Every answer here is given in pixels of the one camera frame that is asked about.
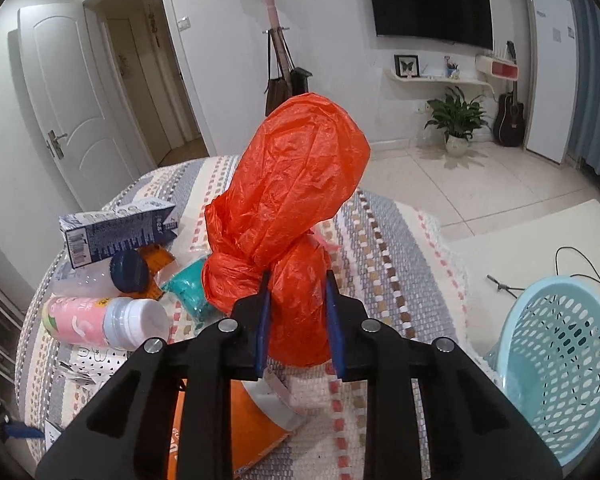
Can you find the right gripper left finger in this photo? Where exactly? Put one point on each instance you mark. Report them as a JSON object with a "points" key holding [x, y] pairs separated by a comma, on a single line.
{"points": [[163, 391]]}

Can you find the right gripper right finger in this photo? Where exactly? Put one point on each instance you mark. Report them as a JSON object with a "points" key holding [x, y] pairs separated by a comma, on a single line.
{"points": [[429, 404]]}

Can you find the teal packet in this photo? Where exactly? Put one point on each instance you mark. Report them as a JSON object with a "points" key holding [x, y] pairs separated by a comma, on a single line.
{"points": [[184, 280]]}

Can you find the clear bottle blue cap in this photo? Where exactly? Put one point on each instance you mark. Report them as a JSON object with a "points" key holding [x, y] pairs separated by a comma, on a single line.
{"points": [[123, 273]]}

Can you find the blue white milk carton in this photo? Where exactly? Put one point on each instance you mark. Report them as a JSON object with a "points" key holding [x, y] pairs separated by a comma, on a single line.
{"points": [[94, 236]]}

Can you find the orange plastic bag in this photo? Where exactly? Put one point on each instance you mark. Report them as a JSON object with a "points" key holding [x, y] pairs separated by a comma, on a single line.
{"points": [[302, 164]]}

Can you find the orange snack wrapper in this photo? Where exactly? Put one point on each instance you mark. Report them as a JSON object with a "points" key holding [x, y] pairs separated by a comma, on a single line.
{"points": [[156, 258]]}

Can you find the white room door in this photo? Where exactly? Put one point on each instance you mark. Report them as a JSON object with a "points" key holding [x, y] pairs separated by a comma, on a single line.
{"points": [[70, 103]]}

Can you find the light blue laundry basket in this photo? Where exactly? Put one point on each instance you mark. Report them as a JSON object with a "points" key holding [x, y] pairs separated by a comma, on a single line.
{"points": [[548, 362]]}

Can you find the pink yogurt bottle white cap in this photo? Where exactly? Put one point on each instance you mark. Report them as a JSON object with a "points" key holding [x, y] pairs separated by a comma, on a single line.
{"points": [[120, 323]]}

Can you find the orange white paper package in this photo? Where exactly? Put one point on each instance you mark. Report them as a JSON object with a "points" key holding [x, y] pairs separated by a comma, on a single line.
{"points": [[262, 415]]}

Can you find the white low table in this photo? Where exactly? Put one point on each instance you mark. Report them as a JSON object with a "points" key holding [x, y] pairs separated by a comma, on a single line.
{"points": [[566, 242]]}

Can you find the black acoustic guitar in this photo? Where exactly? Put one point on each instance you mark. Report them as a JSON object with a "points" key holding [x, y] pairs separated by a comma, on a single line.
{"points": [[509, 126]]}

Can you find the potted green plant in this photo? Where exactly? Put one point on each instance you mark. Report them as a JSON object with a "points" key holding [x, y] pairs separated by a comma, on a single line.
{"points": [[457, 118]]}

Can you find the framed butterfly picture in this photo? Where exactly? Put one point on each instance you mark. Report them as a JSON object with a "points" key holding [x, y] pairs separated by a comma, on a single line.
{"points": [[406, 66]]}

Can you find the brown hanging handbag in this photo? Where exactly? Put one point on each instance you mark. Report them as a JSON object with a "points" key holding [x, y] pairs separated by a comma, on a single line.
{"points": [[277, 90]]}

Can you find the black hanging bag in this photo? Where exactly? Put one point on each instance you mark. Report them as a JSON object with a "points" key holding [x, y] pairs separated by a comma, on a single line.
{"points": [[299, 78]]}

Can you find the white refrigerator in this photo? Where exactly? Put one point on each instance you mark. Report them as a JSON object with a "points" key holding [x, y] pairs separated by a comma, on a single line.
{"points": [[553, 78]]}

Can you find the pink coat rack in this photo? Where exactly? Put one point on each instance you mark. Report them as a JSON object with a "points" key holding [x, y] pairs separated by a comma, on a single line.
{"points": [[277, 35]]}

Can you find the white wall shelf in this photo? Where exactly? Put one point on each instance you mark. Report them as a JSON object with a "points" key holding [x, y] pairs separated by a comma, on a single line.
{"points": [[450, 82]]}

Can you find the red white wall box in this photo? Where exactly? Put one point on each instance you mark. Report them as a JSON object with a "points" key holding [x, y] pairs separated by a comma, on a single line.
{"points": [[496, 68]]}

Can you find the black wall television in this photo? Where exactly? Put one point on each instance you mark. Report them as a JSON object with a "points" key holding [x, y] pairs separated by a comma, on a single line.
{"points": [[460, 21]]}

